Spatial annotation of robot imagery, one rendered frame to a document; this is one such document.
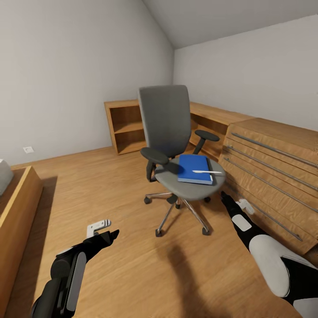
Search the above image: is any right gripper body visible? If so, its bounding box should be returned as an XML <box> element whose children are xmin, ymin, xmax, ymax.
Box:
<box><xmin>222</xmin><ymin>196</ymin><xmax>242</xmax><ymax>215</ymax></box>

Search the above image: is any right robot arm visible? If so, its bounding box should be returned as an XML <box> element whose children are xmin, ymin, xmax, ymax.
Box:
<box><xmin>221</xmin><ymin>191</ymin><xmax>318</xmax><ymax>318</ymax></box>

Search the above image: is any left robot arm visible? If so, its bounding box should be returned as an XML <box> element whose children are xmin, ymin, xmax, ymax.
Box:
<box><xmin>29</xmin><ymin>220</ymin><xmax>119</xmax><ymax>318</ymax></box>

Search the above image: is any swivel chair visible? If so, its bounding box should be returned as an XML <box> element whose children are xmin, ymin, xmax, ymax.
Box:
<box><xmin>137</xmin><ymin>85</ymin><xmax>226</xmax><ymax>236</ymax></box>

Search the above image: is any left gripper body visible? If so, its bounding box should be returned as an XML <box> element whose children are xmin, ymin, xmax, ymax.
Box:
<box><xmin>83</xmin><ymin>231</ymin><xmax>113</xmax><ymax>257</ymax></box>

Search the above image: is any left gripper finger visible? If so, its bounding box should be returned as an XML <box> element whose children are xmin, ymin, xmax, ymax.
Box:
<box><xmin>110</xmin><ymin>230</ymin><xmax>119</xmax><ymax>241</ymax></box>

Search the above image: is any folder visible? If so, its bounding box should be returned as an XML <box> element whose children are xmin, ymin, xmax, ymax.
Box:
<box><xmin>178</xmin><ymin>154</ymin><xmax>213</xmax><ymax>185</ymax></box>

